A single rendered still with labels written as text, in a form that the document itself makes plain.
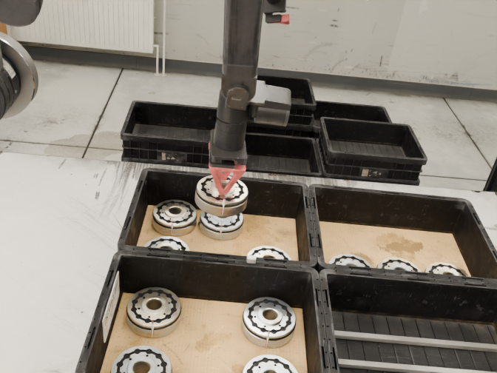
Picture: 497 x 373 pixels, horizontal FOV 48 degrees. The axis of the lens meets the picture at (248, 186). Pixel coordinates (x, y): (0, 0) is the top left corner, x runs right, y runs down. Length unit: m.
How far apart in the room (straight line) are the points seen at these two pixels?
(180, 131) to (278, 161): 0.45
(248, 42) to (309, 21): 3.22
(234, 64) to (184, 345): 0.52
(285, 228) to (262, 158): 1.15
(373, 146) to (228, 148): 1.56
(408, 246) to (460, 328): 0.26
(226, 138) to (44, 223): 0.71
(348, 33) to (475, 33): 0.90
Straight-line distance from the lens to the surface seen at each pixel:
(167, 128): 2.43
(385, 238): 1.41
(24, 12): 0.86
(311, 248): 1.16
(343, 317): 1.18
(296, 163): 2.49
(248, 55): 0.88
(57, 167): 1.79
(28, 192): 1.70
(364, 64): 4.25
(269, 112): 0.99
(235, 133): 1.00
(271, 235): 1.33
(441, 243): 1.46
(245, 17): 0.83
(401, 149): 2.54
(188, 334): 1.10
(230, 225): 1.30
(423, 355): 1.17
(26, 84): 1.30
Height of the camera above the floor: 1.67
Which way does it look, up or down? 34 degrees down
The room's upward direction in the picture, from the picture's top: 7 degrees clockwise
